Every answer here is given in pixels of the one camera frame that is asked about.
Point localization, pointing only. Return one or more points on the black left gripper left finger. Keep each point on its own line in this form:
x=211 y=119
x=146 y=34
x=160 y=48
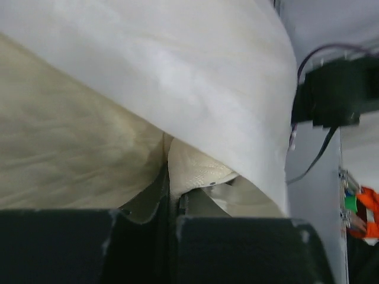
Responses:
x=123 y=245

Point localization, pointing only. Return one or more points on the white pillowcase with peach ruffles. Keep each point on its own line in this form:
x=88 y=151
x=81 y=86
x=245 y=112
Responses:
x=216 y=75

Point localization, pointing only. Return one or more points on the orange object at edge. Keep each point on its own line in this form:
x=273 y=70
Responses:
x=359 y=211

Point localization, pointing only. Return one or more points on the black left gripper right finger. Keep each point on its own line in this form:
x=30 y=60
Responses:
x=213 y=247

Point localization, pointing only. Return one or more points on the cream pillow with yellow edge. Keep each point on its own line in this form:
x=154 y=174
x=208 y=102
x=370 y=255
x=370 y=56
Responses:
x=190 y=169

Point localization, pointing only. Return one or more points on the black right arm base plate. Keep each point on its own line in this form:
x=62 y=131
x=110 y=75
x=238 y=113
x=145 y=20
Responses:
x=338 y=93

